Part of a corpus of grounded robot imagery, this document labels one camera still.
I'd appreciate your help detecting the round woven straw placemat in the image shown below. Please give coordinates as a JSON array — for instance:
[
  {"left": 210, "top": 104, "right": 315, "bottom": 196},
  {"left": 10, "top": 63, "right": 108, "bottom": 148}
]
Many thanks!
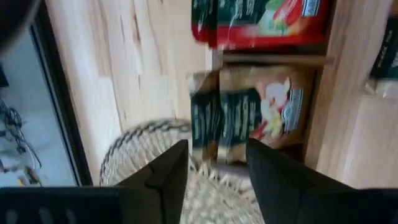
[{"left": 99, "top": 118, "right": 265, "bottom": 224}]

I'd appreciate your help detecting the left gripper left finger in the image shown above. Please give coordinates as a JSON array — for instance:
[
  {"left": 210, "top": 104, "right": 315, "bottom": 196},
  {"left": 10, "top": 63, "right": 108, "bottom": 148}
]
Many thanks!
[{"left": 116, "top": 139, "right": 189, "bottom": 224}]

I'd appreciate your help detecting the beige herbal tea packet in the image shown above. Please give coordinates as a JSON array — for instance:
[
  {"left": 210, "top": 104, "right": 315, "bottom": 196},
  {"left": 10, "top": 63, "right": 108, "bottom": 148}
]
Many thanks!
[
  {"left": 188, "top": 70, "right": 220, "bottom": 164},
  {"left": 217, "top": 67, "right": 312, "bottom": 164},
  {"left": 368, "top": 18, "right": 398, "bottom": 100}
]

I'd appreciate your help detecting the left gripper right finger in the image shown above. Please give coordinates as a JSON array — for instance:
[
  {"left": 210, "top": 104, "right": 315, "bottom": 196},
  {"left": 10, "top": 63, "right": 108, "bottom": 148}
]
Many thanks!
[{"left": 247, "top": 139, "right": 352, "bottom": 224}]

